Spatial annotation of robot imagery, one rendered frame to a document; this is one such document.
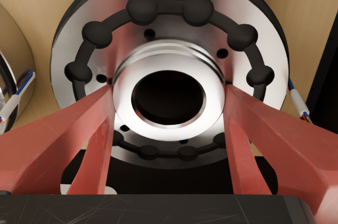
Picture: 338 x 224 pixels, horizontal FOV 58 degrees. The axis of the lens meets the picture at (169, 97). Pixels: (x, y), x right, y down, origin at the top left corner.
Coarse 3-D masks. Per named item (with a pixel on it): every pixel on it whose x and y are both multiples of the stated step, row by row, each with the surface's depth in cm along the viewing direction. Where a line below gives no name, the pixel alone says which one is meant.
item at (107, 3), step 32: (96, 0) 11; (128, 0) 11; (160, 0) 11; (192, 0) 11; (224, 0) 11; (64, 32) 11; (96, 32) 12; (128, 32) 11; (160, 32) 11; (192, 32) 11; (224, 32) 11; (256, 32) 12; (64, 64) 12; (96, 64) 12; (224, 64) 12; (256, 64) 12; (288, 64) 12; (64, 96) 13; (256, 96) 13; (128, 128) 15; (128, 160) 16; (160, 160) 16; (192, 160) 16
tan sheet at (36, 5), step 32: (0, 0) 14; (32, 0) 14; (64, 0) 14; (288, 0) 14; (320, 0) 14; (32, 32) 15; (288, 32) 15; (320, 32) 14; (32, 96) 18; (288, 96) 17
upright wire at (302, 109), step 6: (294, 90) 13; (294, 96) 13; (300, 96) 13; (294, 102) 13; (300, 102) 12; (300, 108) 12; (306, 108) 12; (300, 114) 12; (306, 114) 12; (306, 120) 12
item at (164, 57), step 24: (144, 48) 12; (168, 48) 11; (192, 48) 12; (120, 72) 12; (144, 72) 12; (192, 72) 12; (216, 72) 12; (120, 96) 13; (216, 96) 12; (144, 120) 13; (168, 120) 14; (192, 120) 13; (216, 120) 13
